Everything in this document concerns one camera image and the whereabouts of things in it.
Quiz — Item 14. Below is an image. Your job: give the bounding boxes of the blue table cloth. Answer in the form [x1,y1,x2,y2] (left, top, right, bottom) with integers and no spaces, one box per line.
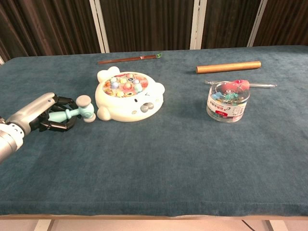
[0,45,308,217]

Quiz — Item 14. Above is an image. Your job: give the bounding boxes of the white frame post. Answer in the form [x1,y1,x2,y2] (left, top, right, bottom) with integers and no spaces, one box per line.
[190,0,207,50]
[89,0,110,53]
[247,0,268,48]

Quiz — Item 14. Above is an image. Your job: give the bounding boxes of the light blue toy hammer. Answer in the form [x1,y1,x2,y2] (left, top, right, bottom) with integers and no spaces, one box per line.
[48,95,97,123]

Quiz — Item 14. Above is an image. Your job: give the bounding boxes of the wooden rolling pin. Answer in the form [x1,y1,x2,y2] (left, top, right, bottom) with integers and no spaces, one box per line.
[195,61,262,75]

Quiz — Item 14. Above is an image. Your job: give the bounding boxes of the white table leg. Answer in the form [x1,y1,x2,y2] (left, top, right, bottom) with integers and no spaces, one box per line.
[266,220,288,231]
[33,219,56,231]

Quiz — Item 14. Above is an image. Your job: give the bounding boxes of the left black-fingered robot hand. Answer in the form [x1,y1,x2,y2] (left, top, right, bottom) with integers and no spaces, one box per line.
[6,92,78,134]

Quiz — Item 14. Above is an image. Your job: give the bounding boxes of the brown chopsticks in clear wrapper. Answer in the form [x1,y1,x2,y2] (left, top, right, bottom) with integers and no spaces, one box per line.
[98,51,163,65]

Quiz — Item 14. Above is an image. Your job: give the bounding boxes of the clear jar of binder clips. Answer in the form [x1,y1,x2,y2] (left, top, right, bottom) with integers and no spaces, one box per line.
[206,81,251,123]

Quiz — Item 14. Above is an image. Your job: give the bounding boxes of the white bear whack-a-mole toy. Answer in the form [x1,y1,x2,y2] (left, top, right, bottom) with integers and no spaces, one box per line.
[95,66,166,123]

